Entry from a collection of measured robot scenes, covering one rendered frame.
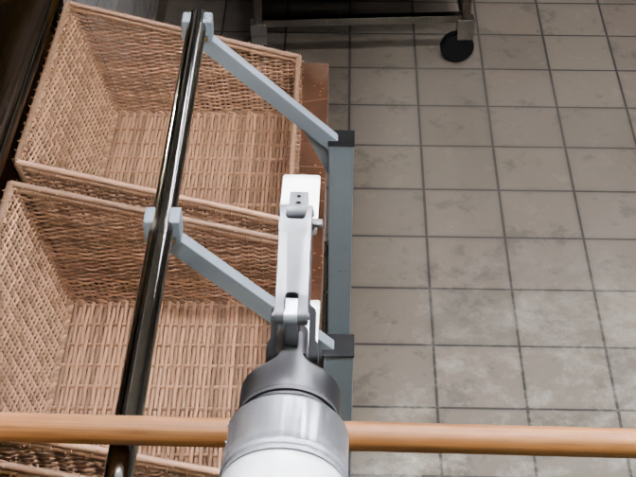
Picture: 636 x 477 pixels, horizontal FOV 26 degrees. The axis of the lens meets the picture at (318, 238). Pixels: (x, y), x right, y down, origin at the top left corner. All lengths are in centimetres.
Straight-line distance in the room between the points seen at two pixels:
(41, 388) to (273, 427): 137
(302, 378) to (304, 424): 5
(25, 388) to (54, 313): 21
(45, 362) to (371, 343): 110
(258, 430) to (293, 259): 14
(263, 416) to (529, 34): 350
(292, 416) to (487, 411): 215
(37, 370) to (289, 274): 131
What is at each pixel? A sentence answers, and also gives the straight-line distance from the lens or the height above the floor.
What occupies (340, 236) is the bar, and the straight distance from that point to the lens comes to 231.
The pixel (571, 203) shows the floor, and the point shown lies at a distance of 369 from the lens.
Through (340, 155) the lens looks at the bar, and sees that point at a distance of 221.
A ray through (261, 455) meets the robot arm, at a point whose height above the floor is 153.
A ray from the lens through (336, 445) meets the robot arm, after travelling 96.
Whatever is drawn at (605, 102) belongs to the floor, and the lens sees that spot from 410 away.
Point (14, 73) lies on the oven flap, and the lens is 243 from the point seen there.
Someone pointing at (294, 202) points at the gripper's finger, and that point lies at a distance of 107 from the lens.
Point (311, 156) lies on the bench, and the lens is 281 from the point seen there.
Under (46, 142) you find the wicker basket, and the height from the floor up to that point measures 79.
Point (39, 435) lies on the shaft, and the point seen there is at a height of 120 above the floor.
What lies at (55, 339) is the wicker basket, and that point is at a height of 61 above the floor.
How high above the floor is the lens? 223
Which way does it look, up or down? 39 degrees down
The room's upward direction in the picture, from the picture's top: straight up
